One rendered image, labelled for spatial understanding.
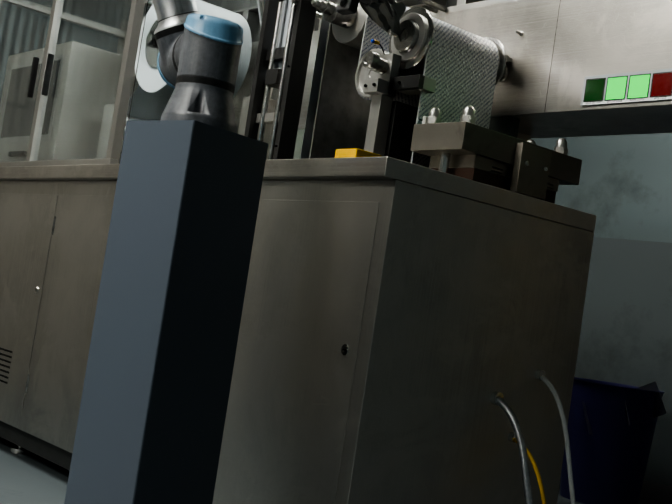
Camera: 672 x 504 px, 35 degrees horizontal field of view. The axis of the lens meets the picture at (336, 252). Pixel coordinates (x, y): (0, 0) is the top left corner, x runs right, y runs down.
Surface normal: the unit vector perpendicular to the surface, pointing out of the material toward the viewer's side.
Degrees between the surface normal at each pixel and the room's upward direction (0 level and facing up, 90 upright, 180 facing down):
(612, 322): 90
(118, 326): 90
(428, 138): 90
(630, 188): 90
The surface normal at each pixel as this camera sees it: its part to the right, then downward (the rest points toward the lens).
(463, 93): 0.63, 0.05
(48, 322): -0.76, -0.15
